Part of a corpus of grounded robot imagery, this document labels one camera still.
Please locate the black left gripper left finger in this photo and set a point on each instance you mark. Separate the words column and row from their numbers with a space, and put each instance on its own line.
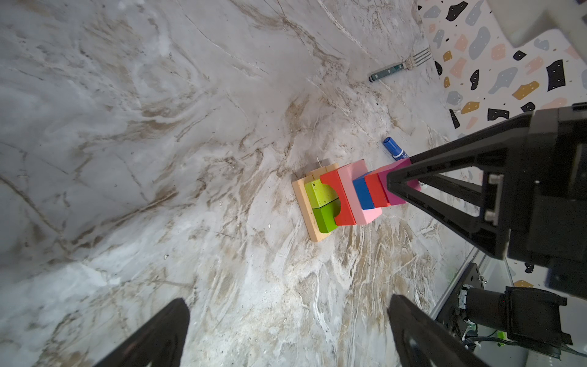
column 159, row 342

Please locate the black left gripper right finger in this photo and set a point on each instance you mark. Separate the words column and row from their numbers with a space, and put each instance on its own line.
column 421, row 341

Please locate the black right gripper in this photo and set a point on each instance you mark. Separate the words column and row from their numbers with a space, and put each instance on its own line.
column 543, row 201

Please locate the magenta cube block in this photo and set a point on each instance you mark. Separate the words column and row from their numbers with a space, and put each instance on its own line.
column 393, row 199

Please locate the small red cube block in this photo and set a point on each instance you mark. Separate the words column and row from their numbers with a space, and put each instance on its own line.
column 376, row 190

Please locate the blue cube block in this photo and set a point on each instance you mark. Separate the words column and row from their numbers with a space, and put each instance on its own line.
column 363, row 193

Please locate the red arch block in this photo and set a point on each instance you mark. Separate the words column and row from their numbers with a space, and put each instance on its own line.
column 345, row 216

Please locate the dark green rectangular block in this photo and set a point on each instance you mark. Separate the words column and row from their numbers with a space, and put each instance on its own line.
column 325, row 216

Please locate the pink rectangular block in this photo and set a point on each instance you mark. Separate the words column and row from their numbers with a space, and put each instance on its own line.
column 348, row 174

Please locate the lime green rectangular block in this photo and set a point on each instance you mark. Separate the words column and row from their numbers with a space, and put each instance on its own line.
column 319, row 194

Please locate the natural wood block marked 31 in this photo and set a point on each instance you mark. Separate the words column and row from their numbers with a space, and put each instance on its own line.
column 306, row 209

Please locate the natural wood block marked 58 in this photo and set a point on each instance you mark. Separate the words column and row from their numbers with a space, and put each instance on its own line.
column 329, row 168

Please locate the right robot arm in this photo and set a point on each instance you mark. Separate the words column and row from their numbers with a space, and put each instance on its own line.
column 531, row 317

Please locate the blue white marker pen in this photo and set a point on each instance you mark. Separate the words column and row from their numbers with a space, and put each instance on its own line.
column 394, row 149

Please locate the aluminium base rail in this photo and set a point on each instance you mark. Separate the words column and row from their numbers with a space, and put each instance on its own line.
column 478, row 270

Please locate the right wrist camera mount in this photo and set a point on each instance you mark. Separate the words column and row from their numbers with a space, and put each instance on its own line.
column 521, row 21

